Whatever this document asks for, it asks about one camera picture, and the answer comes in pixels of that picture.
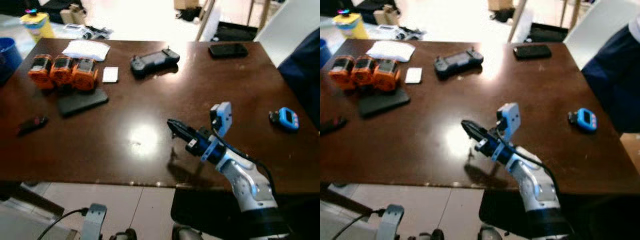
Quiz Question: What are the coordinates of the black handheld controller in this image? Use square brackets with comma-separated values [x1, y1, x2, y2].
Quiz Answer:
[130, 46, 181, 77]
[433, 47, 485, 79]

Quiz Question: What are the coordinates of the blue bucket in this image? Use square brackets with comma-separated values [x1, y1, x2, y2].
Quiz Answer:
[320, 39, 332, 69]
[0, 37, 23, 86]

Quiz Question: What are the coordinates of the brown cardboard box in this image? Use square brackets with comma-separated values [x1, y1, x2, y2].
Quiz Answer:
[173, 0, 201, 11]
[487, 0, 514, 12]

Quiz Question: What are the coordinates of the black smartphone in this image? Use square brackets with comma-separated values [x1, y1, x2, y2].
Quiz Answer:
[513, 44, 553, 61]
[208, 43, 249, 59]

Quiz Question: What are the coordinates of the white chair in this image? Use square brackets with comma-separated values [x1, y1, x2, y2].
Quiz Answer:
[254, 0, 321, 68]
[564, 0, 640, 71]

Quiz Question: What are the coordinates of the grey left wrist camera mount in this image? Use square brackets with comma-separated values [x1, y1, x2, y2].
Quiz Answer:
[376, 204, 405, 240]
[81, 203, 108, 240]

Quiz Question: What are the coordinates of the black bag on floor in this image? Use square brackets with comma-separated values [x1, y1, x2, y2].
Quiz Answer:
[527, 22, 571, 44]
[212, 22, 261, 43]

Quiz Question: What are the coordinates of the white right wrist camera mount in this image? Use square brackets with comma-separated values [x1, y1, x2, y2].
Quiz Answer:
[209, 101, 234, 137]
[496, 102, 521, 139]

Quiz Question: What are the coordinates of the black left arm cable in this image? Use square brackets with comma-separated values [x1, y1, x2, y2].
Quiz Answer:
[37, 207, 89, 240]
[332, 208, 387, 240]

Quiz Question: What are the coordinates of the white folded cloth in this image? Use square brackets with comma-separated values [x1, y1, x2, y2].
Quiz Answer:
[366, 40, 416, 63]
[61, 40, 111, 62]

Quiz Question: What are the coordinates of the person in navy clothing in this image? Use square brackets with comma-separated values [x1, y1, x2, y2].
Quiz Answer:
[581, 14, 640, 135]
[277, 27, 321, 131]

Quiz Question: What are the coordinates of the slanted wooden leg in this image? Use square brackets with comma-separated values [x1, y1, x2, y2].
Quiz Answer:
[195, 0, 219, 42]
[507, 0, 529, 43]

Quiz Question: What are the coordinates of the black key fob with red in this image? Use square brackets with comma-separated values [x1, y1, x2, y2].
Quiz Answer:
[320, 116, 349, 136]
[17, 115, 50, 137]

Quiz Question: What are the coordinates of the brown paper bag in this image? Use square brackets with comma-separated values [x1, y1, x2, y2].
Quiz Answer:
[60, 4, 86, 26]
[374, 5, 400, 26]

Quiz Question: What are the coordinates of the flat black pad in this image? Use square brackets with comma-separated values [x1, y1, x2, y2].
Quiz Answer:
[56, 88, 109, 118]
[359, 89, 412, 119]

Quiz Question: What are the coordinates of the yellow container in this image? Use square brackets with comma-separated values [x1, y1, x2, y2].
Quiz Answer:
[20, 7, 56, 43]
[332, 8, 369, 41]

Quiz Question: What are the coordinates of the robot right leg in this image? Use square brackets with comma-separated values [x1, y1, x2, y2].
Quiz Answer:
[171, 223, 201, 240]
[477, 225, 505, 240]

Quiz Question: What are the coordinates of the blue digital timer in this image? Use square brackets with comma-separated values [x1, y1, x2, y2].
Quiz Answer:
[567, 107, 598, 133]
[268, 107, 300, 133]

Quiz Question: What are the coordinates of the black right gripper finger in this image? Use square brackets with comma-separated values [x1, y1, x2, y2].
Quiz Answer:
[167, 118, 194, 135]
[462, 126, 483, 145]
[460, 119, 486, 137]
[169, 125, 190, 144]

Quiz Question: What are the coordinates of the small white card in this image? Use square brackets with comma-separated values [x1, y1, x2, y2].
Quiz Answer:
[102, 66, 120, 84]
[405, 67, 423, 85]

